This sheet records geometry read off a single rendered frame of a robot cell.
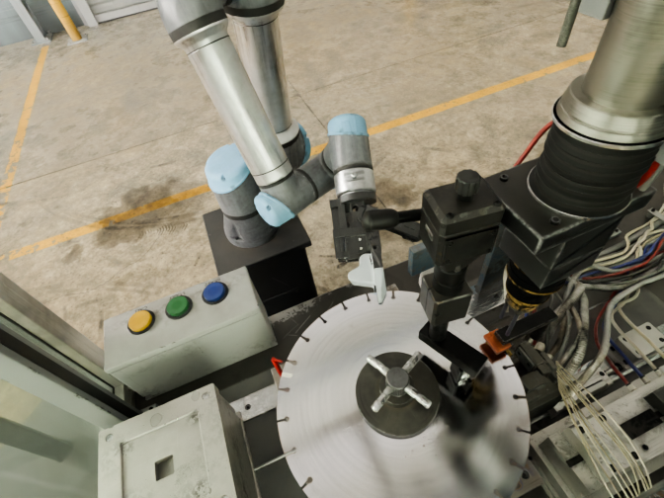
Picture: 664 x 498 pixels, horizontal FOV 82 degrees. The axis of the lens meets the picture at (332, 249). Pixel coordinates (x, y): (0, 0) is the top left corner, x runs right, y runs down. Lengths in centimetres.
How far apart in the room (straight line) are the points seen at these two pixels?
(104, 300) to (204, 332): 153
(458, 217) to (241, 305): 49
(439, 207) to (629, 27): 15
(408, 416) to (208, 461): 29
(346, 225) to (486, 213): 39
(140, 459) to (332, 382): 30
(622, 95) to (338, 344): 44
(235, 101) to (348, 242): 30
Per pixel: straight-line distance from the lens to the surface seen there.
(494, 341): 58
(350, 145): 71
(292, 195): 74
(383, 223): 36
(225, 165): 91
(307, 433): 55
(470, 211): 32
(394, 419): 53
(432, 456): 54
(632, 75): 31
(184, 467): 65
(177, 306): 76
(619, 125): 31
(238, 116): 70
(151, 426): 69
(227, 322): 72
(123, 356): 77
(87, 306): 226
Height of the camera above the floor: 147
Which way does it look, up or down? 49 degrees down
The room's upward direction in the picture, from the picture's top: 10 degrees counter-clockwise
